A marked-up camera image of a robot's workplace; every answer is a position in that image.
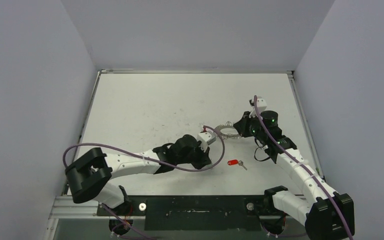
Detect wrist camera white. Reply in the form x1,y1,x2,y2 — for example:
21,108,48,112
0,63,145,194
196,131,216,152
249,96,268,118

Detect silver keyring disc with rings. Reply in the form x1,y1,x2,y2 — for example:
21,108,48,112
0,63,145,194
210,121,242,141

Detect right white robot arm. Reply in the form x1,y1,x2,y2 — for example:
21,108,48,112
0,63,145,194
233,110,355,240

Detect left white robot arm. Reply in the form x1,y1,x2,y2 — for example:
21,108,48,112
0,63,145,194
65,132,216,216

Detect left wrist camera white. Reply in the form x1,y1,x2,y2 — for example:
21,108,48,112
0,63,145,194
196,131,216,152

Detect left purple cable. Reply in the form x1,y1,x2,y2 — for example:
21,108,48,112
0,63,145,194
62,125,226,240

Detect key with red tag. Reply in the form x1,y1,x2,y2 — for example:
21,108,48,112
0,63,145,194
227,159,248,171

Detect aluminium frame rail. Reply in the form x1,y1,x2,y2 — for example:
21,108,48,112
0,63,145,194
49,196,99,219

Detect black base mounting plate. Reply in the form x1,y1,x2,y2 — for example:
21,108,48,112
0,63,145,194
113,195,286,231

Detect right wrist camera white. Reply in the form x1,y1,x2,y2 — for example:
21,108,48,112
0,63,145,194
249,96,268,118

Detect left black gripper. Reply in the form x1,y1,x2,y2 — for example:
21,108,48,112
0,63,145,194
176,141,212,171

